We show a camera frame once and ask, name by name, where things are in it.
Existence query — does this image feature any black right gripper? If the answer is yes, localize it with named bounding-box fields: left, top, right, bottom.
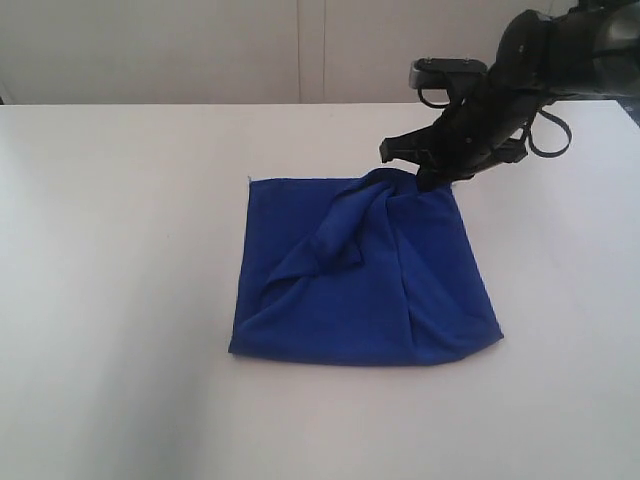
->
left=379, top=86, right=540, bottom=192

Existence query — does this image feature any blue towel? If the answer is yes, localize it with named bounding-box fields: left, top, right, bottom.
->
left=228, top=168, right=503, bottom=367

